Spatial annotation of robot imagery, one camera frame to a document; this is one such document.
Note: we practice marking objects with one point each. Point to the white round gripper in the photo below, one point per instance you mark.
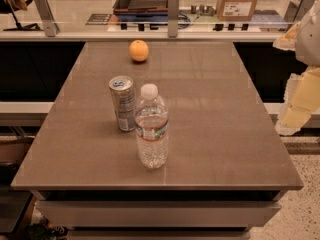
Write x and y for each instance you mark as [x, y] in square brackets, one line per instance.
[310, 39]

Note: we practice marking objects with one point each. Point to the clear plastic water bottle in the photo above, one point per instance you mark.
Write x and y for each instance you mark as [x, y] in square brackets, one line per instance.
[152, 127]

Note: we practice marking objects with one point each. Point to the cardboard box with label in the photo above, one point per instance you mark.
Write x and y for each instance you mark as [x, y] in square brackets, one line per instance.
[235, 10]

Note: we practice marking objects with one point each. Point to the orange fruit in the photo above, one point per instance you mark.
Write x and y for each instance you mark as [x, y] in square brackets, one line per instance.
[139, 50]

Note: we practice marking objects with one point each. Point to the silver drink can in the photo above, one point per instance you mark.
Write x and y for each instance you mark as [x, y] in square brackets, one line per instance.
[123, 96]

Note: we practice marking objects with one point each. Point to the grey table drawer cabinet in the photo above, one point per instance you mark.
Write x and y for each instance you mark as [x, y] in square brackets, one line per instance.
[219, 220]

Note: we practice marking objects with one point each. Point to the right metal glass bracket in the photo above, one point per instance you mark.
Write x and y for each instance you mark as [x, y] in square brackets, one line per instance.
[296, 9]

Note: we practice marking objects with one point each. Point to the metal glass bracket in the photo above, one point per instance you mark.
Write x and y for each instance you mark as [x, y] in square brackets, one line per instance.
[173, 11]
[50, 25]
[296, 9]

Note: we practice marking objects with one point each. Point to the middle metal glass bracket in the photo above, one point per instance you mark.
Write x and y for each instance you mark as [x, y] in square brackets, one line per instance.
[173, 11]

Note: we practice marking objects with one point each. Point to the left metal glass bracket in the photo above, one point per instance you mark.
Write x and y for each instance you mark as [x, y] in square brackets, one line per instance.
[50, 25]

